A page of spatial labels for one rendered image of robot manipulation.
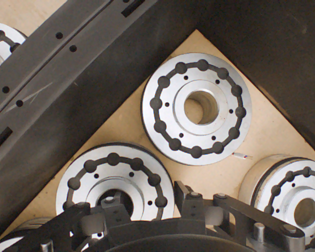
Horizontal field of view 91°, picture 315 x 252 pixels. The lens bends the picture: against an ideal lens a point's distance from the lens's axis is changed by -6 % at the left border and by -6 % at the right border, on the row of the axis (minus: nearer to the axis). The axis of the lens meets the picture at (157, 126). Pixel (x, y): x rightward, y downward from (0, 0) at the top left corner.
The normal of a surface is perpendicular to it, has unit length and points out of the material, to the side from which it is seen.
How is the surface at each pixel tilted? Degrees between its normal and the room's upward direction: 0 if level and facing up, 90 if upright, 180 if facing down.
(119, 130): 0
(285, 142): 0
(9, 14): 0
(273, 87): 90
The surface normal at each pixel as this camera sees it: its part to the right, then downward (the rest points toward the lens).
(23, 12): 0.08, -0.03
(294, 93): -0.68, 0.73
